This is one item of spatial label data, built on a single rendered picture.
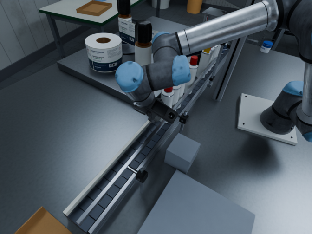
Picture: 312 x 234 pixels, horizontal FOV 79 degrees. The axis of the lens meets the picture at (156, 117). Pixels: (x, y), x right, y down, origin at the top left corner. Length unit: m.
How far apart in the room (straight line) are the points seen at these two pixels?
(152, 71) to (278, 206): 0.65
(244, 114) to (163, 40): 0.63
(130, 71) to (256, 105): 0.81
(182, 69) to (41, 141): 0.68
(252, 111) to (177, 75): 0.68
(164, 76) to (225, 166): 0.50
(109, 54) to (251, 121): 0.81
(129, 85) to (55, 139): 0.53
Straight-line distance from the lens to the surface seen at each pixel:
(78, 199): 0.66
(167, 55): 0.54
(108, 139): 0.86
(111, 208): 0.68
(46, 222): 0.76
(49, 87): 1.22
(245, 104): 1.13
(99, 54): 1.12
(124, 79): 0.49
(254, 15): 0.64
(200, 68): 1.13
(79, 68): 1.24
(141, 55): 1.02
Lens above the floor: 1.51
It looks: 46 degrees down
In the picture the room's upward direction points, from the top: 5 degrees clockwise
